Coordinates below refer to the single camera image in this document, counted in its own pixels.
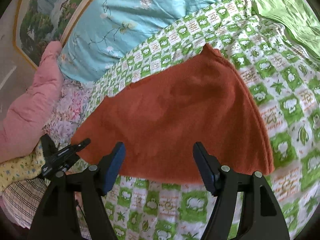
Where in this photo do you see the rust red knit sweater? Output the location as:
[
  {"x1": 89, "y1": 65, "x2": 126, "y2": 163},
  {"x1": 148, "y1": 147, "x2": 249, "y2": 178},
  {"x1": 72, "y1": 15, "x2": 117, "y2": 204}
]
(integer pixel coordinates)
[{"x1": 71, "y1": 44, "x2": 274, "y2": 184}]

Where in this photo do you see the yellow floral cloth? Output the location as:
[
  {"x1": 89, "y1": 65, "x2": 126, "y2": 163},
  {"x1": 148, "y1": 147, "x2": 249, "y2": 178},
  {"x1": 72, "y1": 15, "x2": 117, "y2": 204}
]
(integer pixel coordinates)
[{"x1": 0, "y1": 141, "x2": 45, "y2": 193}]

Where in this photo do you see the pastel floral bed sheet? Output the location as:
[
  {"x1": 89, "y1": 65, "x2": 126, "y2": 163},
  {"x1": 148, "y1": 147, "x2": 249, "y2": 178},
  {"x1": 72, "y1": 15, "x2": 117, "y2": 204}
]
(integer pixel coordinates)
[{"x1": 43, "y1": 79, "x2": 94, "y2": 147}]

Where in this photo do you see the plaid checked cloth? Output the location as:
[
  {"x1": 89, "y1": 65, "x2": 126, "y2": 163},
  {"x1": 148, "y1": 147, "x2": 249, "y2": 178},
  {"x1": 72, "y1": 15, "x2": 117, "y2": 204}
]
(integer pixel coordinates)
[{"x1": 1, "y1": 177, "x2": 92, "y2": 240}]

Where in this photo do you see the framed landscape painting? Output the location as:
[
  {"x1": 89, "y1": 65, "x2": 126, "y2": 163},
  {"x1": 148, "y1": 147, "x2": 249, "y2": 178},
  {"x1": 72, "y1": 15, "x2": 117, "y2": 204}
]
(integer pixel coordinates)
[{"x1": 13, "y1": 0, "x2": 92, "y2": 68}]

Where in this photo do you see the light blue floral duvet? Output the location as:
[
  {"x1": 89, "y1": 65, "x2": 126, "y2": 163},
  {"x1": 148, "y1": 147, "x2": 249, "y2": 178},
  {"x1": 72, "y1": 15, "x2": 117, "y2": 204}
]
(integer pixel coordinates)
[{"x1": 58, "y1": 0, "x2": 221, "y2": 83}]

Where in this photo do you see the green white patterned quilt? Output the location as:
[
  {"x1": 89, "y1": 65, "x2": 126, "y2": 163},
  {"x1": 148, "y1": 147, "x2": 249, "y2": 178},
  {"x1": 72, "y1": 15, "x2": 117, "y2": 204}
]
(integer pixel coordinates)
[{"x1": 86, "y1": 0, "x2": 319, "y2": 239}]

